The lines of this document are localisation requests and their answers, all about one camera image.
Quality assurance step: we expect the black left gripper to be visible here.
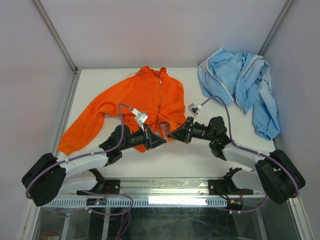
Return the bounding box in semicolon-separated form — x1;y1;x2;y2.
119;123;166;151

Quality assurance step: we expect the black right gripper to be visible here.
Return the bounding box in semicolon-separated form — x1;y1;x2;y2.
167;116;216;144

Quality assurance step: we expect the orange zip jacket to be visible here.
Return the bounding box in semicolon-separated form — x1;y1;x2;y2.
57;65;186;156

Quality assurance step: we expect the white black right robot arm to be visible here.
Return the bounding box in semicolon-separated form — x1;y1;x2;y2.
168;116;306;205

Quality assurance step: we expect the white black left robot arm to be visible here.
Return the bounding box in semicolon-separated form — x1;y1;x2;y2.
21;125;167;207

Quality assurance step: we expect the light blue zip jacket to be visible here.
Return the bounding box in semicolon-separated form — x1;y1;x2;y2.
197;48;281;140

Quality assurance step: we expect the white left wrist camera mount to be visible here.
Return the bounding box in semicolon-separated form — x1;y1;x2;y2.
130;108;148;131

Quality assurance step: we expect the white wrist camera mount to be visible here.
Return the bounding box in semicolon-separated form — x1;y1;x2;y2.
130;108;148;131
188;103;203;122

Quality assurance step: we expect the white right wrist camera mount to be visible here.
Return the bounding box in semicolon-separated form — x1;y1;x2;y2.
188;103;203;122

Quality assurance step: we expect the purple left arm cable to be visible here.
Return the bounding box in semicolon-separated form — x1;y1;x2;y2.
26;102;135;216

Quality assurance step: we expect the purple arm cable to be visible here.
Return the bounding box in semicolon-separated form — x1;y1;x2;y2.
26;102;135;216
199;95;300;215

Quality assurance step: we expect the aluminium front rail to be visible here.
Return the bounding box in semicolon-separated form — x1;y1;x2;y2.
59;176;300;199

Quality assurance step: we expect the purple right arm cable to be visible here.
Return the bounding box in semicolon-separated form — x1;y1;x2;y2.
199;95;300;215

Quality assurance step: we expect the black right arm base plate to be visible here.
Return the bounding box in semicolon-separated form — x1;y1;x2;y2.
207;179;254;196

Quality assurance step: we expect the white slotted cable duct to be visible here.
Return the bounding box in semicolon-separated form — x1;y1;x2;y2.
45;196;227;208

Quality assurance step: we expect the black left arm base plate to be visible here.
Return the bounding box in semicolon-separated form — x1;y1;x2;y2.
76;179;121;195

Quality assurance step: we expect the right aluminium corner post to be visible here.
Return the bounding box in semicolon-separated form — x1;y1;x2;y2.
258;0;295;56

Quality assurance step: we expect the aluminium corner post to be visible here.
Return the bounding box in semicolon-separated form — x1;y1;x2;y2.
258;0;295;56
31;0;78;73

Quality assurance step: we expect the left aluminium corner post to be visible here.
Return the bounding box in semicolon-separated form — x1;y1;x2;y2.
31;0;78;73

